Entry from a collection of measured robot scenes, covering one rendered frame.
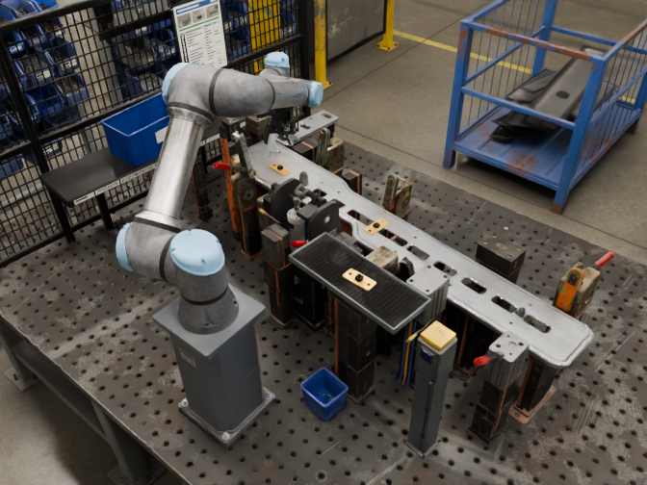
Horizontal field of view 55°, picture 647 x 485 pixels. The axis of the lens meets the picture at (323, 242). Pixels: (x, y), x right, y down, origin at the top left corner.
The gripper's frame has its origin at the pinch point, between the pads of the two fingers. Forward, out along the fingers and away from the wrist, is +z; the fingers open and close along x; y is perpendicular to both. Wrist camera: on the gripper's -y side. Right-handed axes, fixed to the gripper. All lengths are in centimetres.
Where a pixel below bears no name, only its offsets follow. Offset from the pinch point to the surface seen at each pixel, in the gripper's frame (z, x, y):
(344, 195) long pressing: 8.1, 4.6, 27.7
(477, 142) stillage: 92, 184, -30
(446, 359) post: -3, -34, 99
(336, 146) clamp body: 4.3, 20.4, 8.3
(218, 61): -10, 16, -54
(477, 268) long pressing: 8, 6, 81
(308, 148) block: 10.3, 18.6, -4.9
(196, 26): -26, 9, -55
